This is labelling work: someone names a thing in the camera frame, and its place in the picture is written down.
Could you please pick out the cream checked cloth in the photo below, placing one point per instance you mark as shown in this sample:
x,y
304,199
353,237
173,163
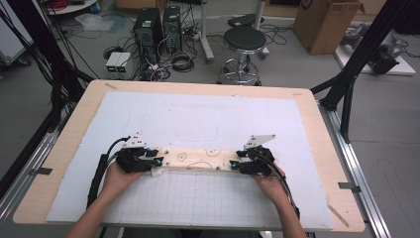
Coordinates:
x,y
198,158

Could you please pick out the narrow black computer tower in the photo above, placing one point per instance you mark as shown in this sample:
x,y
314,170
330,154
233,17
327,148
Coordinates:
x,y
171,29

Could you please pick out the thin wooden stick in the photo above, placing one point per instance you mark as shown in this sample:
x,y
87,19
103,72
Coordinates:
x,y
337,214

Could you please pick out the white power supply unit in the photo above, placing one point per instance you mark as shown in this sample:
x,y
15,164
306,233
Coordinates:
x,y
112,64
125,64

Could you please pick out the silver aluminium rail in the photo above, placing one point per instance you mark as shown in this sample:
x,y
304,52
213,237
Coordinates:
x,y
26,172
356,172

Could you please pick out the clear plastic bag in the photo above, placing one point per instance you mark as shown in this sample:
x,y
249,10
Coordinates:
x,y
94,22

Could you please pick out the flat black device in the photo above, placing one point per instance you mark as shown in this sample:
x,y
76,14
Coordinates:
x,y
244,20

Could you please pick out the grey table leg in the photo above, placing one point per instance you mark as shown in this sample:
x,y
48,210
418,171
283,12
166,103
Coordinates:
x,y
206,36
261,20

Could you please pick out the white foam mat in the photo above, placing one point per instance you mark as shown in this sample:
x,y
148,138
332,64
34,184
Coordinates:
x,y
198,109

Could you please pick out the black round stool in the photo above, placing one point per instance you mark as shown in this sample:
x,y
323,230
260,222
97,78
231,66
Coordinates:
x,y
244,39

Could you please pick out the white round table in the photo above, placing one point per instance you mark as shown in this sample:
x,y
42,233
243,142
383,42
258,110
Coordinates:
x,y
72,7

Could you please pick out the black metal frame strut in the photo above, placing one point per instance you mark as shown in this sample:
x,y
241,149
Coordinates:
x,y
363,49

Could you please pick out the person's right hand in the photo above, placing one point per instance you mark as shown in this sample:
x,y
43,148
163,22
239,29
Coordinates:
x,y
272,186

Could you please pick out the brown cardboard box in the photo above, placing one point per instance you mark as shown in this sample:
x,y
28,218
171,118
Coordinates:
x,y
323,26

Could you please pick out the white board with grey device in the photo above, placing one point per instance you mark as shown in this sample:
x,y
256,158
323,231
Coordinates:
x,y
396,67

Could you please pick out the person's left hand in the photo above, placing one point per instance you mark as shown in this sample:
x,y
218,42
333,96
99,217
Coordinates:
x,y
119,181

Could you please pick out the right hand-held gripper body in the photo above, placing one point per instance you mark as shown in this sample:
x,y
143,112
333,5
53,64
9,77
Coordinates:
x,y
259,162

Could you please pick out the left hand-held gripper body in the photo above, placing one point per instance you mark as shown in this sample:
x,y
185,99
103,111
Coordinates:
x,y
132,160

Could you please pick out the wide black computer tower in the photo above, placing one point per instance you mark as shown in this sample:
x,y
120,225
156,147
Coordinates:
x,y
147,33

